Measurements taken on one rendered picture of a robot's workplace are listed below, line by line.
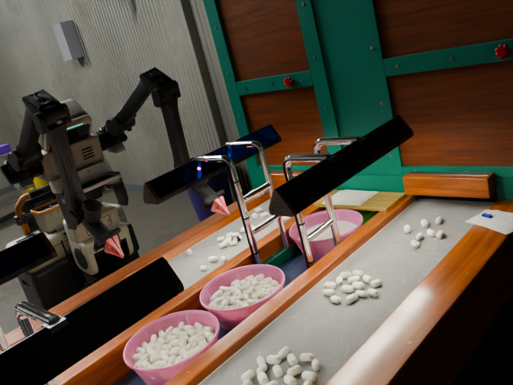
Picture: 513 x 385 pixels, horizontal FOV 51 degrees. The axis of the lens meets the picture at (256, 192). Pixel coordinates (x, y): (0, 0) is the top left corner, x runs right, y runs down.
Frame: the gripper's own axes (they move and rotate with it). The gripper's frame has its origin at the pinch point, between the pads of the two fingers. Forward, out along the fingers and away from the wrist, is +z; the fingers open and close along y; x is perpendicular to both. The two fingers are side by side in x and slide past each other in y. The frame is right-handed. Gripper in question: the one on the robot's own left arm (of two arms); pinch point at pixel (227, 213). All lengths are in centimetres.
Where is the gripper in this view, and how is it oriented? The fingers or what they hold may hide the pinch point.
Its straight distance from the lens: 214.2
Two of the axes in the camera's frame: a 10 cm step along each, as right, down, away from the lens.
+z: 6.9, 6.3, -3.4
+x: -2.7, 6.7, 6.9
